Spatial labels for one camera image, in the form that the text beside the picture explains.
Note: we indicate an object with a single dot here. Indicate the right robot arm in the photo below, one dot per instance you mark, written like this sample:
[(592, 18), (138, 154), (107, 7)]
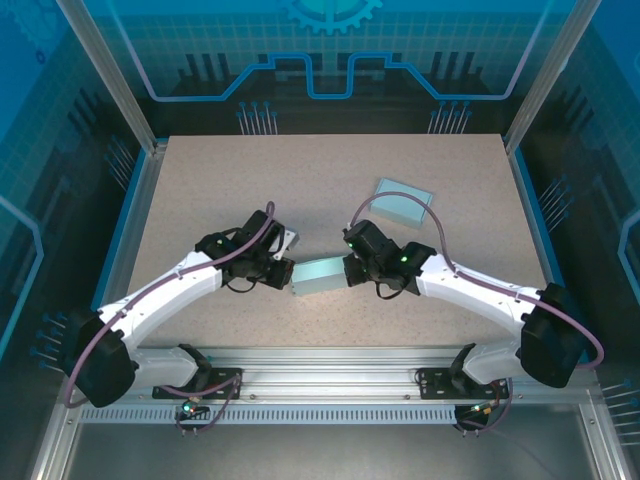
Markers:
[(475, 290)]

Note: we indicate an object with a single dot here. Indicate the aluminium side rail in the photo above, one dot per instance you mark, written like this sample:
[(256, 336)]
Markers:
[(134, 240)]

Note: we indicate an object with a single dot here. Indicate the grey metal bottom panel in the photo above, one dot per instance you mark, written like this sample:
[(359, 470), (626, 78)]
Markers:
[(325, 455)]

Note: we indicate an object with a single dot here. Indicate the aluminium frame beam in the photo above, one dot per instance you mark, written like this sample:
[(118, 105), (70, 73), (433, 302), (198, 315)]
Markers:
[(325, 370)]

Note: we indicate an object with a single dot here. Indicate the aluminium frame post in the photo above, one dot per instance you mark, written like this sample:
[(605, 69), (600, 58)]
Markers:
[(542, 75), (117, 75)]

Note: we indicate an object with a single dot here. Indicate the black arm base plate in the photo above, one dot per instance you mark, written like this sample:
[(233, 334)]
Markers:
[(432, 387), (225, 390)]

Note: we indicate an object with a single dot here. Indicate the small LED connector board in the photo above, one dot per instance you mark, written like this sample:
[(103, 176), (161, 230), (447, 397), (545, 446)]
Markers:
[(482, 409), (190, 409)]

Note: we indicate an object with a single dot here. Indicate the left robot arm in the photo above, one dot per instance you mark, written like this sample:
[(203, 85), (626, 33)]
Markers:
[(165, 295)]

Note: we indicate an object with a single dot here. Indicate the light blue paper box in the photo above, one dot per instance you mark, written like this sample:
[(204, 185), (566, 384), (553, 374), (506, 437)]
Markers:
[(317, 277), (402, 202)]

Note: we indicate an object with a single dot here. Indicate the blue table border strip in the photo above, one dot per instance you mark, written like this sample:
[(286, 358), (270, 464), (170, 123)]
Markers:
[(118, 240), (536, 205)]

